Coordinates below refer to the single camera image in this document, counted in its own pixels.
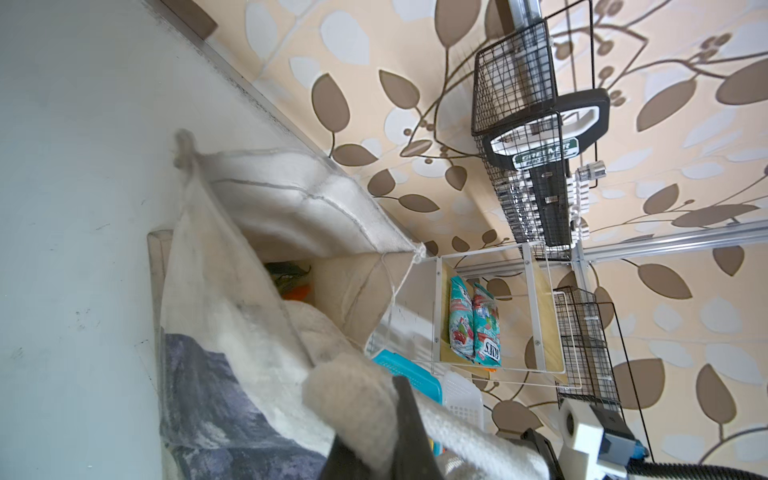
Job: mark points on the black socket tool set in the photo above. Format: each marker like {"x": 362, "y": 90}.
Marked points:
{"x": 527, "y": 157}

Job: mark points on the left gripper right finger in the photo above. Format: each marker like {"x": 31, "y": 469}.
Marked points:
{"x": 413, "y": 458}

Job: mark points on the black wire basket centre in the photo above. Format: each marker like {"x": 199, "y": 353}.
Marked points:
{"x": 516, "y": 73}

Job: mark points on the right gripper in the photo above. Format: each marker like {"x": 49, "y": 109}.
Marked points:
{"x": 537, "y": 442}

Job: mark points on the black wire basket right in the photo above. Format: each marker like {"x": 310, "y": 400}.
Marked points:
{"x": 589, "y": 364}

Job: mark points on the Fox's candy bag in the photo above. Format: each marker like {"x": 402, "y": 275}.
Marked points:
{"x": 473, "y": 324}

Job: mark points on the orange carrot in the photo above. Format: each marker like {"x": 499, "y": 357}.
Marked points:
{"x": 297, "y": 293}

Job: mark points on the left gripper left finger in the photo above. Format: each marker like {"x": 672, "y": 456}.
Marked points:
{"x": 343, "y": 464}

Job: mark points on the black wire basket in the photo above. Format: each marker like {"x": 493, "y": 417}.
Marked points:
{"x": 516, "y": 73}
{"x": 589, "y": 364}

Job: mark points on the white plastic basket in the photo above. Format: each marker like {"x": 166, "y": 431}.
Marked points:
{"x": 462, "y": 398}

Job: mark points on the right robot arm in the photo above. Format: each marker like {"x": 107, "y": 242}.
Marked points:
{"x": 636, "y": 469}

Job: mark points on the white wooden two-tier shelf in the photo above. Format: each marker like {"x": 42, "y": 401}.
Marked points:
{"x": 519, "y": 277}

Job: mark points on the teal plastic basket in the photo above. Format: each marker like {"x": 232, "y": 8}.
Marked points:
{"x": 419, "y": 378}

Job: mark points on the cream canvas grocery bag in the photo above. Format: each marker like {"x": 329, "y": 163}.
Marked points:
{"x": 252, "y": 386}

